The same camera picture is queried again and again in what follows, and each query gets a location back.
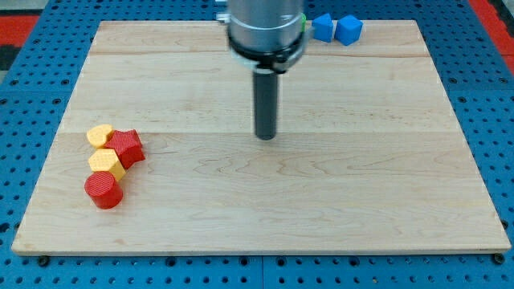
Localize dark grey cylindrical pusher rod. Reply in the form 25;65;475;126
252;71;279;140

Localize green block behind arm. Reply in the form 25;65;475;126
300;13;307;33

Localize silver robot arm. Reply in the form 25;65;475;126
216;0;314;140

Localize blue triangular block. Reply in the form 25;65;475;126
311;13;333;43

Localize blue cube block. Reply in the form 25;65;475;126
334;14;364;46

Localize wooden board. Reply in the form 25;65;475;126
12;20;511;256

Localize red star block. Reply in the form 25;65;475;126
104;129;145;169

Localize yellow heart block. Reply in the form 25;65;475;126
86;124;114;149

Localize yellow hexagon block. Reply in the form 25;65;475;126
88;149;126;181

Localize red cylinder block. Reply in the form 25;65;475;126
84;171;124;210

